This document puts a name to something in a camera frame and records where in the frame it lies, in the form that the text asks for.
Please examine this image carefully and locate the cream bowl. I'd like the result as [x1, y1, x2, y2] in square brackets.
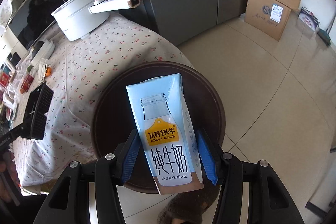
[34, 40, 55, 60]

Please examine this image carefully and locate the black plastic tray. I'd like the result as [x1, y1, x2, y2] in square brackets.
[20, 81, 54, 141]

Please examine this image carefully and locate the white electric pot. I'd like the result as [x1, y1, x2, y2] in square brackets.
[51, 0, 142, 42]

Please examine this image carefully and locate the dark green dustpan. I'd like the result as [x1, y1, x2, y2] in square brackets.
[317, 28, 332, 47]

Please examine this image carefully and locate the light blue milk carton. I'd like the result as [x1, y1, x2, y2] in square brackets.
[126, 72, 204, 195]

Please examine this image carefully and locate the cherry print tablecloth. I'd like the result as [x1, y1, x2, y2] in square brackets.
[0, 13, 195, 188]

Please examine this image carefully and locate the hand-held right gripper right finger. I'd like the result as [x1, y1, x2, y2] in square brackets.
[197, 129, 296, 224]

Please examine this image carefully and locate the printed blue white bag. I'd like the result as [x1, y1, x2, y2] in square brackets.
[299, 6, 321, 31]

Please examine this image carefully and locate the person's left hand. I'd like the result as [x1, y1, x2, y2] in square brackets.
[0, 161, 16, 205]

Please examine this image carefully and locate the black microwave oven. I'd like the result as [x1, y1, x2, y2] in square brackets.
[7, 0, 85, 50]

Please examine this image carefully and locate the brown fuzzy slipper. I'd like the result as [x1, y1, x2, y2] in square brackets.
[159, 185, 221, 224]

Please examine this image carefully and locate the plain red drink can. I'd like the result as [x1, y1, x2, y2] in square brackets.
[20, 75, 35, 91]

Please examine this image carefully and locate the white pot lid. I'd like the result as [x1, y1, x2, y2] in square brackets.
[51, 0, 102, 18]

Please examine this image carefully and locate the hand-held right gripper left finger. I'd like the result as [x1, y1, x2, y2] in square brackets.
[33, 130, 141, 224]

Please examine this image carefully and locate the dark green pumpkin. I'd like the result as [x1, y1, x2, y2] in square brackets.
[32, 41, 46, 52]

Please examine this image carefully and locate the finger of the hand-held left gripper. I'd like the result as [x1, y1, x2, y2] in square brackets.
[0, 123, 27, 147]

